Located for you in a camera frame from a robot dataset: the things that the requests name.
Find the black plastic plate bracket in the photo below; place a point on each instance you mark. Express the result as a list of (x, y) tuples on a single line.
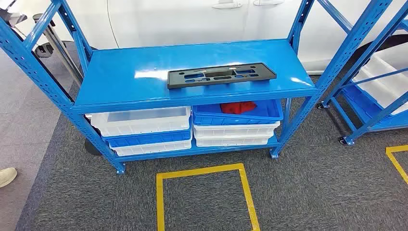
[(173, 79)]

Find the blue metal shelf rack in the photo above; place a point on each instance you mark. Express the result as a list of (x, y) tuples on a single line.
[(357, 98), (127, 76)]

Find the blue plastic bin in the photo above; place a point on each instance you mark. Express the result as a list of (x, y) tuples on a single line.
[(223, 120)]

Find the red cloth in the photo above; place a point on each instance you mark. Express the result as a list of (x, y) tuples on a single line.
[(237, 107)]

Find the yellow floor tape square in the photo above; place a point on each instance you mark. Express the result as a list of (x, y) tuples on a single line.
[(197, 173), (395, 149)]

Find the large white plastic bin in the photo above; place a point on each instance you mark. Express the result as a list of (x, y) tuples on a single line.
[(143, 126)]

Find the white car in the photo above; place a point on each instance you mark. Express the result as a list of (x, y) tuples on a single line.
[(191, 22)]

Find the black caster wheel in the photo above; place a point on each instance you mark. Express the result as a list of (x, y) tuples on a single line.
[(342, 141), (320, 106)]

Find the person's shoe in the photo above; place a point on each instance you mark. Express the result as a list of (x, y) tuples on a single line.
[(6, 177)]

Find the steel stand frame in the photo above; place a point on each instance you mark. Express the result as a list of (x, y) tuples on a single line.
[(60, 47)]

